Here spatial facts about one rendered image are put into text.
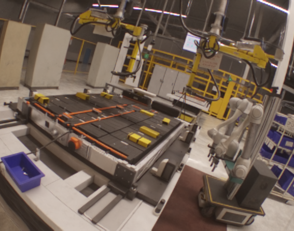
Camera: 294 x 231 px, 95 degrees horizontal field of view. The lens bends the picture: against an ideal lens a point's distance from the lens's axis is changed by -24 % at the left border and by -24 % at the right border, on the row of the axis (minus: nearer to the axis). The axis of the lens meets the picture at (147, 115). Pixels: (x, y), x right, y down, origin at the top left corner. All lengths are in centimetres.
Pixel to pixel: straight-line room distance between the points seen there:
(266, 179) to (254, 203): 37
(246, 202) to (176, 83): 952
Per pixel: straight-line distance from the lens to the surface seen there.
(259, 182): 236
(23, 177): 102
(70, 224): 82
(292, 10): 645
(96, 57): 821
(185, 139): 200
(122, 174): 98
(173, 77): 1119
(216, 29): 208
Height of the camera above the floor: 151
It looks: 14 degrees down
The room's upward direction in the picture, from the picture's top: 18 degrees clockwise
